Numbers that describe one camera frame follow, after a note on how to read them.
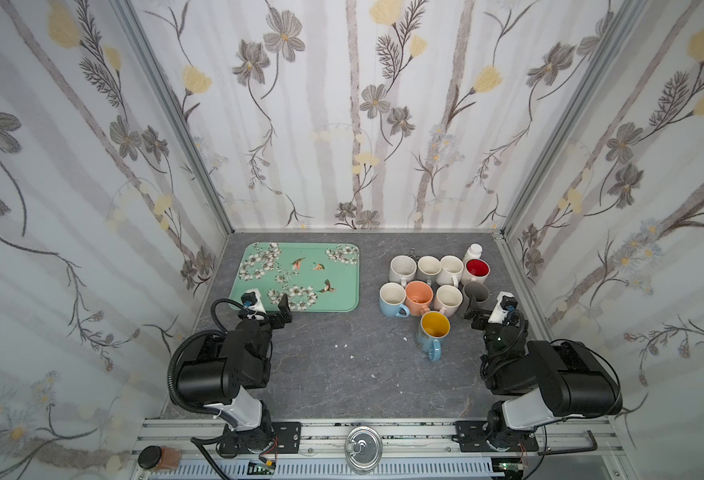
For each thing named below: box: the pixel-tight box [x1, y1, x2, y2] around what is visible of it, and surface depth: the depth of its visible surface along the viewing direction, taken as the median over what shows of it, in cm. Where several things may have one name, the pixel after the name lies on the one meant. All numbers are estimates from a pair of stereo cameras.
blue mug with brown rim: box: [417, 311, 451, 362], surface depth 85 cm
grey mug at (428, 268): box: [416, 255, 442, 285], surface depth 101 cm
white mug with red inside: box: [461, 258, 491, 287], surface depth 103 cm
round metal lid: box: [344, 426, 383, 475], surface depth 65 cm
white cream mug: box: [436, 255, 464, 288], surface depth 102 cm
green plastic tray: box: [230, 242, 360, 312], surface depth 109 cm
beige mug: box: [389, 255, 417, 287], surface depth 103 cm
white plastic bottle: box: [463, 243, 483, 264], surface depth 106 cm
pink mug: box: [434, 284, 463, 318], surface depth 93 cm
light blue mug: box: [378, 282, 410, 318], surface depth 94 cm
